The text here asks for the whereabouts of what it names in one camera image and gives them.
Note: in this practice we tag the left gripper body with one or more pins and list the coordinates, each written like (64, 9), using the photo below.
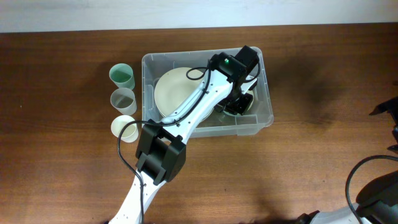
(239, 104)

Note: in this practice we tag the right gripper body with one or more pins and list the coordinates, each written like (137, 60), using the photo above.
(395, 133)

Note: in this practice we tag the white small bowl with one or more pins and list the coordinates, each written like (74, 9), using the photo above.
(251, 90)

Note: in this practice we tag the beige plate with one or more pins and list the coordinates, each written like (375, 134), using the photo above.
(172, 89)

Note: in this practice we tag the grey cup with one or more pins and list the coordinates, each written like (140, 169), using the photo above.
(124, 100)

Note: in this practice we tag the mint green cup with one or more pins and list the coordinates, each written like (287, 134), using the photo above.
(122, 76)

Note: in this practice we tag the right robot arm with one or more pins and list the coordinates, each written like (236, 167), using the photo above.
(375, 203)

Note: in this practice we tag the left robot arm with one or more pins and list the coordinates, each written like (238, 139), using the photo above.
(161, 150)

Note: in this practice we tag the clear plastic storage bin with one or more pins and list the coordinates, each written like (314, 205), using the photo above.
(258, 116)

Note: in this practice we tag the cream white cup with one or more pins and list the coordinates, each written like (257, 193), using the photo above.
(130, 134)

